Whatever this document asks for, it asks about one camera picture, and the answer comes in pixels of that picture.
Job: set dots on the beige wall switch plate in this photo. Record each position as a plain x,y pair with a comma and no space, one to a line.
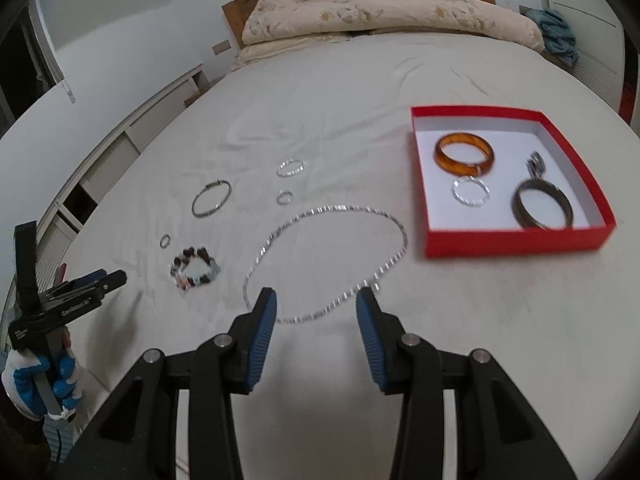
221,47

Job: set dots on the dark brown bangle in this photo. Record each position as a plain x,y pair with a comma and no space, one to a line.
522,215

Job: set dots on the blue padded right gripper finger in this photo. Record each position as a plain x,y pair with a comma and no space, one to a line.
77,283

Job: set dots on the beige floral duvet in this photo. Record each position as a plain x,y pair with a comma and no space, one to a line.
280,26

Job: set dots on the white wardrobe door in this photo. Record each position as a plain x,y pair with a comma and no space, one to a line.
600,44

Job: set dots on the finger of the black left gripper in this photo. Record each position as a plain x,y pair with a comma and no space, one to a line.
112,281

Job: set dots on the red cardboard jewelry box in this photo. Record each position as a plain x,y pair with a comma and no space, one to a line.
455,230

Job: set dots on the amber orange bangle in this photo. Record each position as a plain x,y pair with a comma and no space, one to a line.
457,167

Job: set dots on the white blue gloved hand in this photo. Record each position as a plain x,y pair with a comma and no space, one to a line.
23,368

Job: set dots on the blue crumpled cloth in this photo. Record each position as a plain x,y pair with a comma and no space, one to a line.
559,38

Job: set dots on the white bed sheet mattress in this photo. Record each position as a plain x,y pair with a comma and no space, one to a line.
300,173

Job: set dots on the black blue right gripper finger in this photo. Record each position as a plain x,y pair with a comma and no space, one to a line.
134,433
499,434

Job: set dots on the silver wristwatch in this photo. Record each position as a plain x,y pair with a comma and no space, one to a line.
536,166

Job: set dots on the dark window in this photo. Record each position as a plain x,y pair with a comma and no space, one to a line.
29,67

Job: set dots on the red object beside wardrobe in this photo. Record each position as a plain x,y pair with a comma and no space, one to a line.
627,100

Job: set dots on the wooden nightstand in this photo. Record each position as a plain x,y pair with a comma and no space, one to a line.
191,99

